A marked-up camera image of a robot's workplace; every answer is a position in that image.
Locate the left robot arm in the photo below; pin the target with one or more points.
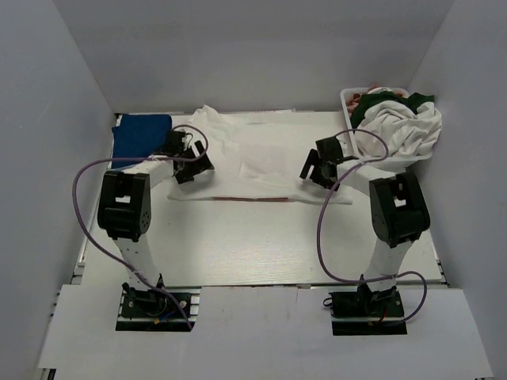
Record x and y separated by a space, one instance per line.
124 209

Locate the white plastic laundry basket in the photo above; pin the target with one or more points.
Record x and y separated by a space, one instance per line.
395 161

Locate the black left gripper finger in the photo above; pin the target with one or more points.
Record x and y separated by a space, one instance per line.
186 171
201 149

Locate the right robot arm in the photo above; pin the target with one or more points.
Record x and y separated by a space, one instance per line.
398 211

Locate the pink garment in basket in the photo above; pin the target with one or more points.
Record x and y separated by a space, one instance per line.
353 100

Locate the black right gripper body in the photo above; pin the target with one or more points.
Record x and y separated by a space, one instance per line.
332 185

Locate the cream white t shirt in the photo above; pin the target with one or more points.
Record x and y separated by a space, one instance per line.
393 127

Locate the dark green t shirt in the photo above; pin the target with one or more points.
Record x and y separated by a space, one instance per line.
367 101

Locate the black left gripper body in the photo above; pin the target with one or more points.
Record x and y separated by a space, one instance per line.
188 154

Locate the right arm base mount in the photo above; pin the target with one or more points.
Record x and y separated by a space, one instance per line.
350 317

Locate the folded blue t shirt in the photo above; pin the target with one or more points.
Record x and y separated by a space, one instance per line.
138 136

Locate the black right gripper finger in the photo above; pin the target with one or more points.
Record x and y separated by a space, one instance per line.
312 160
317 176

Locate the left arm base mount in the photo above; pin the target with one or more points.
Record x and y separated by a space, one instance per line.
149 311

